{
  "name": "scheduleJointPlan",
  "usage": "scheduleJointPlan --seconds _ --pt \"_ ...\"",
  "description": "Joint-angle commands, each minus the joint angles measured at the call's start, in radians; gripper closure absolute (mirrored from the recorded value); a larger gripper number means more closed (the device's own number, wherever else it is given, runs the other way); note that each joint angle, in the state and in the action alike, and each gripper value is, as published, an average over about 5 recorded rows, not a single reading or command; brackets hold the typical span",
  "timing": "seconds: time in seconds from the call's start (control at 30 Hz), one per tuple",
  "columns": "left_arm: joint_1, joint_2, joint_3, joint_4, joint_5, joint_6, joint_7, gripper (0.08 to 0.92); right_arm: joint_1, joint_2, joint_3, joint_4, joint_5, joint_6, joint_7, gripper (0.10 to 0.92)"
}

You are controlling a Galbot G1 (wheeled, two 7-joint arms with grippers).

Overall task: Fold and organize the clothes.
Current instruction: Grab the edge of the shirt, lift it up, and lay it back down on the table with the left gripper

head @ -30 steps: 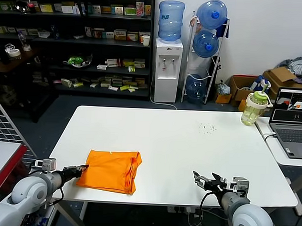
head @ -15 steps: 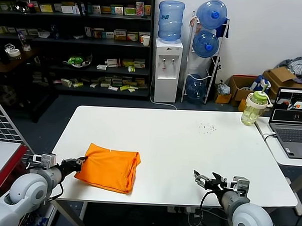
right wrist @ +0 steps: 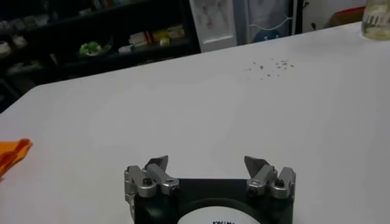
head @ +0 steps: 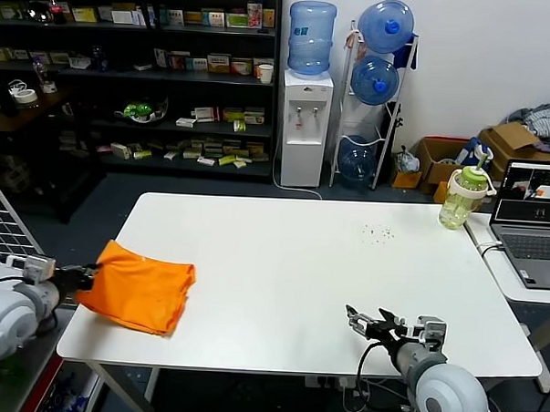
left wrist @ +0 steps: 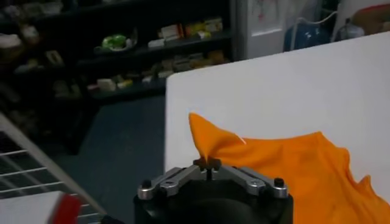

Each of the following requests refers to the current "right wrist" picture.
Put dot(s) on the open cardboard box red rim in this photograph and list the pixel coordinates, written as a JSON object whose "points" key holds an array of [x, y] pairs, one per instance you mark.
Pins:
{"points": [[347, 16]]}

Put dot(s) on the white metal jug rack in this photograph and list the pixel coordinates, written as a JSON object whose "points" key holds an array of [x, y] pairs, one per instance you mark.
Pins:
{"points": [[293, 18]]}

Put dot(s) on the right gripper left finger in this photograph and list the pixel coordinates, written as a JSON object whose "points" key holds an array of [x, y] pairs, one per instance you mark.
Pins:
{"points": [[152, 178]]}

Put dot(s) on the orange t-shirt with white print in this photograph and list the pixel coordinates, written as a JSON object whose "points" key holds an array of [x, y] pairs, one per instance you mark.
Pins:
{"points": [[13, 152]]}

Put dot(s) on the black shelf unit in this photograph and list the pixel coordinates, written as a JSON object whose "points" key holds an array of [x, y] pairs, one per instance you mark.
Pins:
{"points": [[61, 30]]}

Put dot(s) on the clear bottle with green lid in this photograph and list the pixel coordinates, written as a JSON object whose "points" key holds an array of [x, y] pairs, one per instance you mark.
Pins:
{"points": [[376, 21]]}

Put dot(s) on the glass bowl with green contents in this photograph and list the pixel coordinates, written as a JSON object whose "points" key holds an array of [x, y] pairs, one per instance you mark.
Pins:
{"points": [[90, 48]]}

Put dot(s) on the white water dispenser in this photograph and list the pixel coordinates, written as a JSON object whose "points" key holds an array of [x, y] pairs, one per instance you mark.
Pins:
{"points": [[213, 24]]}

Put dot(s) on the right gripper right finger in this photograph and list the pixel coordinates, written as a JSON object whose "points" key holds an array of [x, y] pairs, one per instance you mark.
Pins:
{"points": [[265, 176]]}

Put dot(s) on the blue water jug lying sideways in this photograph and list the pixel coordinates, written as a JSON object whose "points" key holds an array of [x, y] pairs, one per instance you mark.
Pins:
{"points": [[266, 36]]}

